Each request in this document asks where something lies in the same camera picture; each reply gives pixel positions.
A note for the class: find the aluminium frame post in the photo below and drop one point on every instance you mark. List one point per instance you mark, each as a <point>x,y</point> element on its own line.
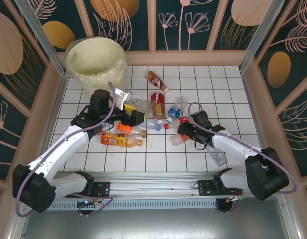
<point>41,37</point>
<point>260,37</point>

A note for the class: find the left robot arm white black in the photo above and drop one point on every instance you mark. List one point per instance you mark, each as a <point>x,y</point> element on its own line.
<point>61,144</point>

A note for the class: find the clear water bottle pale cap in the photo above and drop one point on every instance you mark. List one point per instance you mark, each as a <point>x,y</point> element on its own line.
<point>219,158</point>

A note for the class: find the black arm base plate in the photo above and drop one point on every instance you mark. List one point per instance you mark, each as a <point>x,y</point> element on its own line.
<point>205,186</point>
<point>103,186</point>

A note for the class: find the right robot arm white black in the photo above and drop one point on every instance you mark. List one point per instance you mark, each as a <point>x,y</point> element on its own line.
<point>233,147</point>

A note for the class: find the orange cap red label bottle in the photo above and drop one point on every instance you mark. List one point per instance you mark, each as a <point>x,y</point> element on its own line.
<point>176,140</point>

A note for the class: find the brown label drink bottle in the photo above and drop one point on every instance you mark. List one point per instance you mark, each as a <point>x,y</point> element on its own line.
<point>155,79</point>

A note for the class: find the orange label bottle brown cap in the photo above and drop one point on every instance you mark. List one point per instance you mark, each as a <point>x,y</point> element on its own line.
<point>126,128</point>

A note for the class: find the aluminium mounting rail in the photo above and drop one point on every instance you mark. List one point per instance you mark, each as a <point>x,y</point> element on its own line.
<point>153,185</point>

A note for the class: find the red label cola bottle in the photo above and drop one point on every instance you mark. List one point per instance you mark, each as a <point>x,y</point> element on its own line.
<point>184,120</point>

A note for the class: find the red cap clear bottle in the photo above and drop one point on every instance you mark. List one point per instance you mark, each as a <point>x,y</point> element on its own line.
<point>104,126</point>

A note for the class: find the white ribbed plastic bin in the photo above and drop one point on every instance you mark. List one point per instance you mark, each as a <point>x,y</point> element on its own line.
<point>103,87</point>

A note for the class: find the blue label clear water bottle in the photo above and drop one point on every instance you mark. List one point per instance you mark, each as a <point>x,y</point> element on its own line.
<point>150,124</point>

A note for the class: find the white trash bin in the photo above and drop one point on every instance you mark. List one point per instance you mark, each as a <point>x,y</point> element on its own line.
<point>93,54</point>

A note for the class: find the red label brown tea bottle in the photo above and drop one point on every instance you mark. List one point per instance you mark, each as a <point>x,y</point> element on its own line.
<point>158,107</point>

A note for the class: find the large orange juice bottle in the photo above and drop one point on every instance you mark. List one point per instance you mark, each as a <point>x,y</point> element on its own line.
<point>113,140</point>

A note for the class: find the clear bottle white green label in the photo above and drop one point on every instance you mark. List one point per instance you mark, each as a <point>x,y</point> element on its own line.
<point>142,103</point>

